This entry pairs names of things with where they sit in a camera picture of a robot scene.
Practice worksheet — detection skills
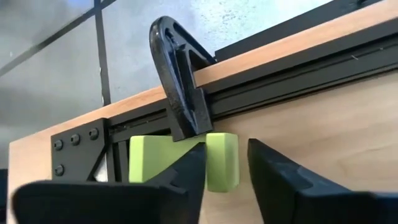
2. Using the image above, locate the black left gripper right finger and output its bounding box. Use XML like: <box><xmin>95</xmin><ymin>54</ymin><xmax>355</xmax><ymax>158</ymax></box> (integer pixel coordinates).
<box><xmin>247</xmin><ymin>138</ymin><xmax>398</xmax><ymax>224</ymax></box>

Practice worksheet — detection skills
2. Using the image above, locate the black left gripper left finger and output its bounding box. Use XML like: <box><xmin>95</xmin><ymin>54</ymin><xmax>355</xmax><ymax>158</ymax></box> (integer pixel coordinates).
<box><xmin>11</xmin><ymin>142</ymin><xmax>208</xmax><ymax>224</ymax></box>

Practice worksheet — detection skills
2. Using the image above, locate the light green rectangular block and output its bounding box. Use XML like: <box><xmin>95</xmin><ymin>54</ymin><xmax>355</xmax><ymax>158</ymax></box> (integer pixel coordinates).
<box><xmin>129</xmin><ymin>133</ymin><xmax>240</xmax><ymax>193</ymax></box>

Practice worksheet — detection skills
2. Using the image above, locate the black table clamp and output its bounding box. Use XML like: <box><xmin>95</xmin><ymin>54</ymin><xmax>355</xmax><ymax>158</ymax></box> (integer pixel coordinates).
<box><xmin>149</xmin><ymin>16</ymin><xmax>217</xmax><ymax>142</ymax></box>

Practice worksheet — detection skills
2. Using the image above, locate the black aluminium table frame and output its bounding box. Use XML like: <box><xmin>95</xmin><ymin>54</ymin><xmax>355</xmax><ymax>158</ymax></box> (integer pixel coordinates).
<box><xmin>51</xmin><ymin>0</ymin><xmax>398</xmax><ymax>184</ymax></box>

